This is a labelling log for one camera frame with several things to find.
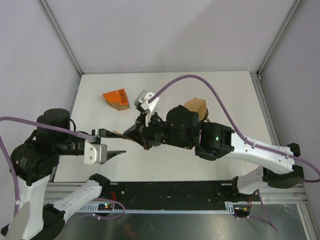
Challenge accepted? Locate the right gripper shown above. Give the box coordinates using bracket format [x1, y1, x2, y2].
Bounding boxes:
[124, 108, 193, 151]

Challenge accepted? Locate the orange coffee filter box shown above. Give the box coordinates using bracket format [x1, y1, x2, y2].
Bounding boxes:
[102, 88, 130, 111]

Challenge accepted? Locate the brown paper coffee filter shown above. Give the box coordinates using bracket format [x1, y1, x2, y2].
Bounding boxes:
[184, 97, 208, 121]

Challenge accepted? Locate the dark green dripper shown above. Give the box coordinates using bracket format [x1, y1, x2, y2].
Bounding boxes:
[202, 109, 211, 123]

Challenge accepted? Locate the clear glass dripper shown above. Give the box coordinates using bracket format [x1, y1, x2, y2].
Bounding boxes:
[155, 107, 166, 121]

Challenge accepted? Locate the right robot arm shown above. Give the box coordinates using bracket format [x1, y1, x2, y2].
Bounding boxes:
[124, 105, 305, 201]

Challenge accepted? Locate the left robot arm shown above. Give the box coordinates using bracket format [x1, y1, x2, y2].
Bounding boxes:
[4, 108, 120, 240]

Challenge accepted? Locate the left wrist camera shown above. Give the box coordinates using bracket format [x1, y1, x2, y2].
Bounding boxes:
[83, 140, 108, 165]

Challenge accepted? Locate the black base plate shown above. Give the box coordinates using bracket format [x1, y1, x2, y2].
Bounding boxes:
[81, 180, 262, 211]

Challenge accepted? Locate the grey cable duct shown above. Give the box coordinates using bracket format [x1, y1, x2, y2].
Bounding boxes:
[79, 201, 251, 214]

